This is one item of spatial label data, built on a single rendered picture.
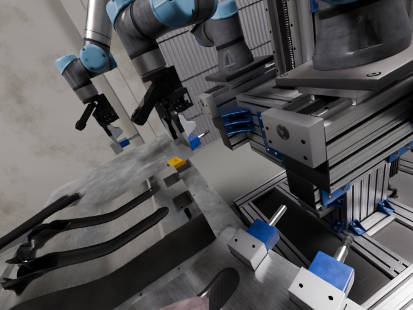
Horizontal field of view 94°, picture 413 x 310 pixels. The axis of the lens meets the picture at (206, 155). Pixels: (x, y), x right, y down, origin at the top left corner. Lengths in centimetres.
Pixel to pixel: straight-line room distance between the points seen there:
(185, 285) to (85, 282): 19
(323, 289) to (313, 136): 22
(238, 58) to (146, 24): 44
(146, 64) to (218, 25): 41
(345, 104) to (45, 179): 282
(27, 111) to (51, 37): 76
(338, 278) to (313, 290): 4
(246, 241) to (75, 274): 32
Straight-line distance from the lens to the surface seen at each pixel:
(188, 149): 57
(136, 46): 51
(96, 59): 74
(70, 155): 270
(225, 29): 84
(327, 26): 47
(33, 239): 60
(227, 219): 50
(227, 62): 84
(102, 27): 77
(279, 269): 35
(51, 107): 260
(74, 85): 90
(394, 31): 47
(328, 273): 33
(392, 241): 119
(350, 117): 43
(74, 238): 56
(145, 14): 47
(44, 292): 48
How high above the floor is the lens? 116
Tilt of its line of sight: 28 degrees down
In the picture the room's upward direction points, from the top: 24 degrees counter-clockwise
